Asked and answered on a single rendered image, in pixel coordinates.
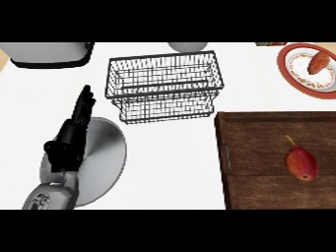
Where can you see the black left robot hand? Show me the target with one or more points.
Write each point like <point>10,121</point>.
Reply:
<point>70,138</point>

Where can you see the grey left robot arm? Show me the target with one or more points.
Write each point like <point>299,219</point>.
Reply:
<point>49,195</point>

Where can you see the brown wooden tray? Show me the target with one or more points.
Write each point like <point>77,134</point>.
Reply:
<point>281,183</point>

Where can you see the red pear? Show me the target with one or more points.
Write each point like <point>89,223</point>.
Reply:
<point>301,163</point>

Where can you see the grey round plate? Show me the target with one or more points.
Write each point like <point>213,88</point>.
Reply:
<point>102,157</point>

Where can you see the grey appliance with black base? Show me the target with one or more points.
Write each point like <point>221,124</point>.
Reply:
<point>46,54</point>

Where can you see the grey round container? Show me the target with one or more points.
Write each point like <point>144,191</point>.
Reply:
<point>187,46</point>

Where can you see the small colourful box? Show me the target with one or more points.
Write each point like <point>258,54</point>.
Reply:
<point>270,43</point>

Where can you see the red rimmed white plate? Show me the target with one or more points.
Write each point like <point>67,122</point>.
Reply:
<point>314,71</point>

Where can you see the orange brown sweet potato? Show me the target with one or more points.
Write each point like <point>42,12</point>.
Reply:
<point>318,62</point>

